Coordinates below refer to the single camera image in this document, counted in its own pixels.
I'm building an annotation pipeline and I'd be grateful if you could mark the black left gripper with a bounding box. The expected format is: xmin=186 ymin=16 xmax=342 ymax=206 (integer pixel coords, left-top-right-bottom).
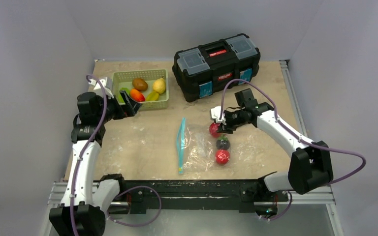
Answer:
xmin=96 ymin=90 xmax=140 ymax=124

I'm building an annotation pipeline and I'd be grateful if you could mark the brown orange fake fruit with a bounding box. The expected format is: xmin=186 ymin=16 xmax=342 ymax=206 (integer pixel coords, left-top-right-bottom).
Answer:
xmin=132 ymin=78 xmax=148 ymax=91

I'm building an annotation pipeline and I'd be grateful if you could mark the yellow fake bell pepper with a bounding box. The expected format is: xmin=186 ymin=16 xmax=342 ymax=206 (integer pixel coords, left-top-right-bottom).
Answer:
xmin=145 ymin=91 xmax=160 ymax=102

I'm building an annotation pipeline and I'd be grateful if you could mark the yellow fake pear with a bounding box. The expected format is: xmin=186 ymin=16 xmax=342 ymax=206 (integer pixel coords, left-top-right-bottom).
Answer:
xmin=153 ymin=77 xmax=166 ymax=94

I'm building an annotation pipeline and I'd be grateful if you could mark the clear zip top bag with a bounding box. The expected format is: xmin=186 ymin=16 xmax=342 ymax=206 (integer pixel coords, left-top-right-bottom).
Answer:
xmin=176 ymin=118 xmax=263 ymax=175

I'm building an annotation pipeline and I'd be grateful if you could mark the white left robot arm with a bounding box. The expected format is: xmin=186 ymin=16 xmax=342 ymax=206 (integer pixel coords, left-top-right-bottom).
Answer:
xmin=49 ymin=91 xmax=141 ymax=236

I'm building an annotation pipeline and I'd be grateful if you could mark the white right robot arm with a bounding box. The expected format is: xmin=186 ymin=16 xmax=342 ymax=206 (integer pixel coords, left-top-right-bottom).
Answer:
xmin=210 ymin=89 xmax=334 ymax=200

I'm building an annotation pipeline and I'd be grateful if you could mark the red fake apple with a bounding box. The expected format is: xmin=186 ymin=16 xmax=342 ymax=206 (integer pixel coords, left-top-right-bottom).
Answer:
xmin=209 ymin=122 xmax=221 ymax=138

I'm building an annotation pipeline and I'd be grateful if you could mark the red fake tomato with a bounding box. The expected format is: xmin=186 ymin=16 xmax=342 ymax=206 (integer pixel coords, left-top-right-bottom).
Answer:
xmin=215 ymin=149 xmax=230 ymax=165

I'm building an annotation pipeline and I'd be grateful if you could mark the green perforated plastic basket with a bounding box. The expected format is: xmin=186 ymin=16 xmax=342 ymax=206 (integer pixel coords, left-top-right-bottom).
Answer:
xmin=112 ymin=69 xmax=169 ymax=111

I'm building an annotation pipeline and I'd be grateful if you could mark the black plastic toolbox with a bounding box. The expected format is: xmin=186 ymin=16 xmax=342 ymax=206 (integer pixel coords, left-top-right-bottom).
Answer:
xmin=172 ymin=33 xmax=261 ymax=102

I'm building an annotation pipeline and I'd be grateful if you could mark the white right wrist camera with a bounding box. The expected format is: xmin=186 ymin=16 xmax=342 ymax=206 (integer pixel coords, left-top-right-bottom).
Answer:
xmin=210 ymin=106 xmax=225 ymax=123

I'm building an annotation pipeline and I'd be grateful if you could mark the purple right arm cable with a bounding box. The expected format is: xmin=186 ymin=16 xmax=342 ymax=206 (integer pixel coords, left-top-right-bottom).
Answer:
xmin=220 ymin=79 xmax=367 ymax=186

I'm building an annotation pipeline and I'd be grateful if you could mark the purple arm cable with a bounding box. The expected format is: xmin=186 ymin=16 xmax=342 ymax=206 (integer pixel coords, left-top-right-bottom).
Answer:
xmin=220 ymin=79 xmax=367 ymax=186
xmin=69 ymin=74 xmax=108 ymax=236

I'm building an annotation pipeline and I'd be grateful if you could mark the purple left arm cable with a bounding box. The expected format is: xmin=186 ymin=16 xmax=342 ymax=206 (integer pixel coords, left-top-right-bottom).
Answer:
xmin=69 ymin=74 xmax=108 ymax=236

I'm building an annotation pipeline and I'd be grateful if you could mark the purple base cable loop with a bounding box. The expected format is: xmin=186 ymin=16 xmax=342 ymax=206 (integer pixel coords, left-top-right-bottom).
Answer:
xmin=106 ymin=185 xmax=162 ymax=228

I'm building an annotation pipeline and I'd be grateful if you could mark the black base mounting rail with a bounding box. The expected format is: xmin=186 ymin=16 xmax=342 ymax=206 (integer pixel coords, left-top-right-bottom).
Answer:
xmin=108 ymin=179 xmax=289 ymax=216

